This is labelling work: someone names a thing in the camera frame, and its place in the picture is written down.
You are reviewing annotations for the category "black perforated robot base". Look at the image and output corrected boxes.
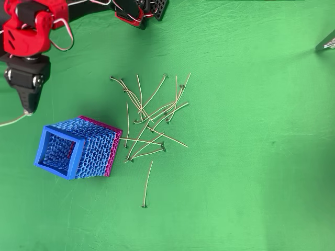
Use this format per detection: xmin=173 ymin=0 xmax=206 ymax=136
xmin=151 ymin=0 xmax=170 ymax=22

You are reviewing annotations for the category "blue and magenta lattice basket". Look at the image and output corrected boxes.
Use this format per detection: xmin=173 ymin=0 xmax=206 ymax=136
xmin=33 ymin=116 xmax=123 ymax=181

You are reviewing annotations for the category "green cloth backdrop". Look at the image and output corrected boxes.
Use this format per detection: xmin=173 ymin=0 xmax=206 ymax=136
xmin=0 ymin=0 xmax=335 ymax=251

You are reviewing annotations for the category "silver metal stand pole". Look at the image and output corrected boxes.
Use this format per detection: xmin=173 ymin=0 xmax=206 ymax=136
xmin=315 ymin=29 xmax=335 ymax=52

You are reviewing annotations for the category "red and white servo cable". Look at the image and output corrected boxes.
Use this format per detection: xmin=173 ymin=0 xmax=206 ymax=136
xmin=49 ymin=17 xmax=75 ymax=52

